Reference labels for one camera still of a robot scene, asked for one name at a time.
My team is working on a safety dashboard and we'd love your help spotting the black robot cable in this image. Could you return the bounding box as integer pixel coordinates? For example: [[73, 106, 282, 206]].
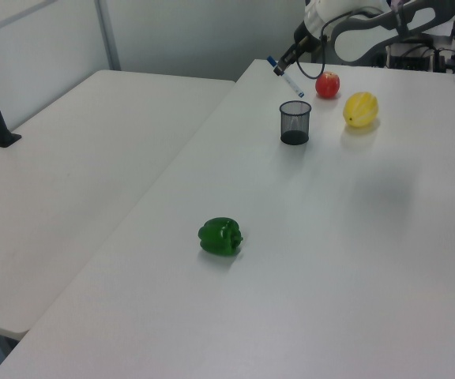
[[295, 9, 374, 81]]

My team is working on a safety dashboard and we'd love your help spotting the blue white marker pen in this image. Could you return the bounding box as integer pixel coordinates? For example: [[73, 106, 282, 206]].
[[266, 55, 306, 99]]

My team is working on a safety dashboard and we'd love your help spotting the red apple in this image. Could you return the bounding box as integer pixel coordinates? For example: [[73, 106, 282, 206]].
[[314, 70, 341, 99]]

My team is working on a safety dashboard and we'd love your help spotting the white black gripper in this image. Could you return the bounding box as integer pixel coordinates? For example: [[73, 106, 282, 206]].
[[273, 0, 333, 77]]

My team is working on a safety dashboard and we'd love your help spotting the yellow striped melon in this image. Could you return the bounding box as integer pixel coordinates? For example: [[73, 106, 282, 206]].
[[342, 91, 379, 129]]

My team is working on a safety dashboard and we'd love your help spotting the green bell pepper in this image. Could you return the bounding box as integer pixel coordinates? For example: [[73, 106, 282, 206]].
[[197, 216, 245, 257]]

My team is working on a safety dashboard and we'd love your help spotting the grey partition post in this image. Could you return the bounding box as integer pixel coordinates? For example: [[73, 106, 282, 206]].
[[94, 0, 122, 73]]

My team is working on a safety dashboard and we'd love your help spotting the black mesh pen cup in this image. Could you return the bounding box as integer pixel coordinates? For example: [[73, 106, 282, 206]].
[[278, 99, 313, 146]]

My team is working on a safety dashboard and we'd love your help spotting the black electronics box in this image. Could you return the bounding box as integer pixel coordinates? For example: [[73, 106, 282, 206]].
[[387, 37, 444, 73]]

